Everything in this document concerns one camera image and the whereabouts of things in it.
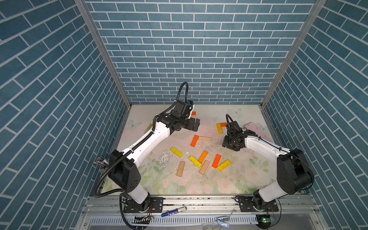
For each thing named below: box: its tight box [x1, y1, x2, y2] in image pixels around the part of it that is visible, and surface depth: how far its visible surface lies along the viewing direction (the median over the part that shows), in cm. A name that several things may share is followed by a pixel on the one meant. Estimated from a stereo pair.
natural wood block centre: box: [198, 136, 212, 142], surface depth 101 cm
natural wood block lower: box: [198, 160, 211, 175], surface depth 88 cm
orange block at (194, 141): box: [190, 134, 199, 148], surface depth 101 cm
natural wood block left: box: [176, 161, 186, 177], surface depth 87 cm
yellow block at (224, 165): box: [217, 159, 232, 172], surface depth 88 cm
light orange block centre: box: [198, 149, 209, 164], surface depth 93 cm
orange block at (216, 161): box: [211, 153, 222, 169], surface depth 91 cm
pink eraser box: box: [243, 122, 273, 143], surface depth 107 cm
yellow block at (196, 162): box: [188, 155, 203, 169], surface depth 90 cm
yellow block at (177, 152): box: [170, 146, 184, 158], surface depth 96 cm
